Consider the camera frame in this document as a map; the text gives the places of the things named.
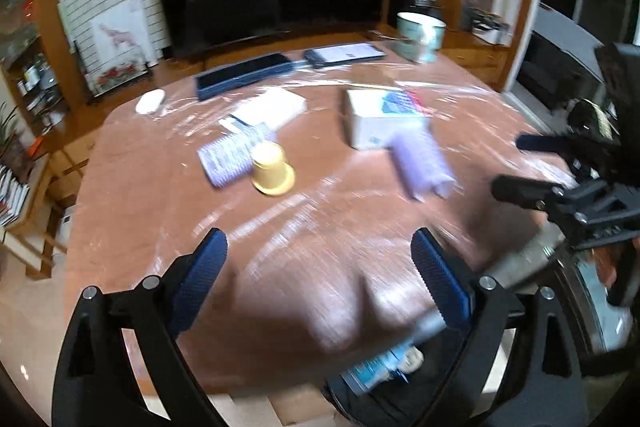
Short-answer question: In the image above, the dental floss plastic box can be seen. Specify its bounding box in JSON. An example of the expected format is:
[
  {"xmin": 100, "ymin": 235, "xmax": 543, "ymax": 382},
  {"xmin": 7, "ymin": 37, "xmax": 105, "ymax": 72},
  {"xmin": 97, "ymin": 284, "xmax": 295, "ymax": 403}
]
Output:
[{"xmin": 341, "ymin": 312, "xmax": 446, "ymax": 395}]

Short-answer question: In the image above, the white earbuds case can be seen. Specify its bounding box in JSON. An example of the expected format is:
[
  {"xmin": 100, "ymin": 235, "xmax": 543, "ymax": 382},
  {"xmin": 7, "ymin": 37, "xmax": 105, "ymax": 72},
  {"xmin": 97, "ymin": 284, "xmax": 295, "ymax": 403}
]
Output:
[{"xmin": 134, "ymin": 89, "xmax": 166, "ymax": 115}]

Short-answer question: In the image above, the white blue carton box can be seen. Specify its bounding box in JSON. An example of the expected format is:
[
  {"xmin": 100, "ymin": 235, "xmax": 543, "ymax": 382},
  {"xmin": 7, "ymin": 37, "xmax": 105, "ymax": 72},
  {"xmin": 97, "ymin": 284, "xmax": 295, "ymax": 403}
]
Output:
[{"xmin": 345, "ymin": 89, "xmax": 431, "ymax": 150}]

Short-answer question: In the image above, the purple hair roller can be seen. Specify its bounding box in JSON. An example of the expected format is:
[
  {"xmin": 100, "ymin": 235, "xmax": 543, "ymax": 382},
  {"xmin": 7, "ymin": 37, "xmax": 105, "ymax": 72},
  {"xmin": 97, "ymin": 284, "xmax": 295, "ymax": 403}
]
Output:
[
  {"xmin": 196, "ymin": 126, "xmax": 276, "ymax": 188},
  {"xmin": 390, "ymin": 128, "xmax": 457, "ymax": 202}
]

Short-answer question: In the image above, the purple hair roller left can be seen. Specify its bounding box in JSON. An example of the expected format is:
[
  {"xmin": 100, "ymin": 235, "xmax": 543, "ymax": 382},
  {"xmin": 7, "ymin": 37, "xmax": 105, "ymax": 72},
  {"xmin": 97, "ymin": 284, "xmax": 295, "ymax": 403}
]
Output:
[{"xmin": 196, "ymin": 126, "xmax": 276, "ymax": 188}]

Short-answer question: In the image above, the teal patterned mug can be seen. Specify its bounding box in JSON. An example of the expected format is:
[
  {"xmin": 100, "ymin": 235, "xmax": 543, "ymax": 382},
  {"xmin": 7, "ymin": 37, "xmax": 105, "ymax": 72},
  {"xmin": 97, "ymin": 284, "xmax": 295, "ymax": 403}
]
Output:
[{"xmin": 395, "ymin": 12, "xmax": 446, "ymax": 64}]

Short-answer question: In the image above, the clear plastic table cover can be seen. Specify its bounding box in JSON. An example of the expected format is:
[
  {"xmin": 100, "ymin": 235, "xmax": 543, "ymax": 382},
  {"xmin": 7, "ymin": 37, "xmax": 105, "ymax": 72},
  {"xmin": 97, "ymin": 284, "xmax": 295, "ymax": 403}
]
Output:
[{"xmin": 64, "ymin": 58, "xmax": 570, "ymax": 392}]

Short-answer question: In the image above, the white medicine box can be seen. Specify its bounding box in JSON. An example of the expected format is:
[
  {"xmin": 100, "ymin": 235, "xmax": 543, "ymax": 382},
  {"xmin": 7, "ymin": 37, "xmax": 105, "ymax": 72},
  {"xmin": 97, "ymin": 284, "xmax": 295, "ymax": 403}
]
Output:
[{"xmin": 219, "ymin": 87, "xmax": 307, "ymax": 132}]

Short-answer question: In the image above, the black smartphone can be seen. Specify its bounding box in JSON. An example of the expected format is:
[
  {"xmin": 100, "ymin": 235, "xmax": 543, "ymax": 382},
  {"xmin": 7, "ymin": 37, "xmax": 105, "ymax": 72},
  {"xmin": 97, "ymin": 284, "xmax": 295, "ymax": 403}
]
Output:
[{"xmin": 303, "ymin": 42, "xmax": 386, "ymax": 68}]

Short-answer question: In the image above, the purple hair roller right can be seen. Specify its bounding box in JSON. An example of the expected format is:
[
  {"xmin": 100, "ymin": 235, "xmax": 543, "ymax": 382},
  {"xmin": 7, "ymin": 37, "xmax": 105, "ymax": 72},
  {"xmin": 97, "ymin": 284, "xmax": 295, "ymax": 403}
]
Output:
[{"xmin": 390, "ymin": 128, "xmax": 457, "ymax": 202}]

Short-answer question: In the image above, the framed deer painting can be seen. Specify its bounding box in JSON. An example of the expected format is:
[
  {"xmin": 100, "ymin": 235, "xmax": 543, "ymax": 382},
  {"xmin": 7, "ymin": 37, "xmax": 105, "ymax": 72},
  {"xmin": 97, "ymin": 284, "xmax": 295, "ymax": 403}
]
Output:
[{"xmin": 74, "ymin": 0, "xmax": 157, "ymax": 100}]

